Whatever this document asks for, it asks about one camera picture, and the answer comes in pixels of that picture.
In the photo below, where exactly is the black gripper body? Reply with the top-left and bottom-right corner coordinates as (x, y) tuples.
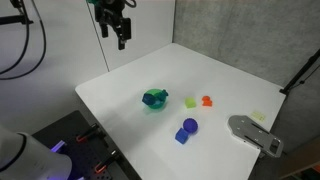
(94, 0), (128, 25)

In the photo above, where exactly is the blue cube block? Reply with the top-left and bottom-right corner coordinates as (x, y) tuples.
(174, 127), (190, 145)

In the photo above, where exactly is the dark blue hexagonal block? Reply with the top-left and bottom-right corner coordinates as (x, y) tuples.
(141, 92), (157, 106)

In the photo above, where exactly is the green bowl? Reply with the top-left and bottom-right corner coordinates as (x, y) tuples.
(143, 88), (168, 111)

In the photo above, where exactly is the yellow-green block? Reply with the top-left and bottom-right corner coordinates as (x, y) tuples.
(184, 97), (197, 109)

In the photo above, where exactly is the orange block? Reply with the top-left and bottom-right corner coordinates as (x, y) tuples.
(201, 95), (213, 108)

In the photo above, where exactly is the pale yellow flat sticker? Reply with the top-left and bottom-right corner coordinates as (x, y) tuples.
(250, 110), (267, 122)

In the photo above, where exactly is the black stand pole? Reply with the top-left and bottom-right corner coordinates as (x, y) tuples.
(279, 48), (320, 96)

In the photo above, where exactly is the wooden toy shelf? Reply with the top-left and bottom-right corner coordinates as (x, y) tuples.
(277, 138), (320, 180)

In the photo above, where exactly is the black hanging cable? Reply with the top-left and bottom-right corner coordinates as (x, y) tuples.
(0, 0), (31, 76)
(0, 0), (47, 81)

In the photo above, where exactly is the black horizontal mount bar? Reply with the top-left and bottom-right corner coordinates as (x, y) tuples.
(0, 14), (35, 26)

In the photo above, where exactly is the black clamp with orange handle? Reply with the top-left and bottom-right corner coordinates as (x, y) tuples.
(93, 149), (122, 175)
(75, 123), (105, 144)

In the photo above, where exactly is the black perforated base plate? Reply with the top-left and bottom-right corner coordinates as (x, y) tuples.
(31, 109), (143, 180)

